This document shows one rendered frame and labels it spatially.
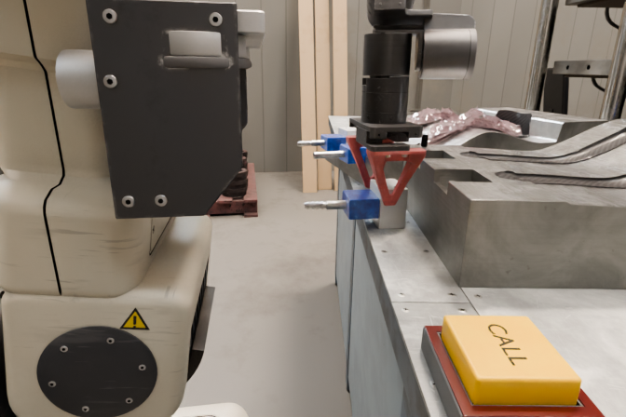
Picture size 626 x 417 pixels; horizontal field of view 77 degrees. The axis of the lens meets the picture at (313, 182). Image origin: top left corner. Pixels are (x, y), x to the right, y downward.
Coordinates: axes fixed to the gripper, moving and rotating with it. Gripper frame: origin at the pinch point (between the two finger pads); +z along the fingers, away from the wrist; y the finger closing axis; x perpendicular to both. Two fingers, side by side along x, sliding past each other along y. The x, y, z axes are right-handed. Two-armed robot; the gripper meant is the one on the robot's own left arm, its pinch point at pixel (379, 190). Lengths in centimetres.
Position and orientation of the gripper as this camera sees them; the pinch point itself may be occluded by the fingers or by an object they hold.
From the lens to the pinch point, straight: 52.9
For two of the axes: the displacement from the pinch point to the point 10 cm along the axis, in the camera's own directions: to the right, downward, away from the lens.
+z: 0.0, 9.6, 2.7
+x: -9.9, 0.4, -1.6
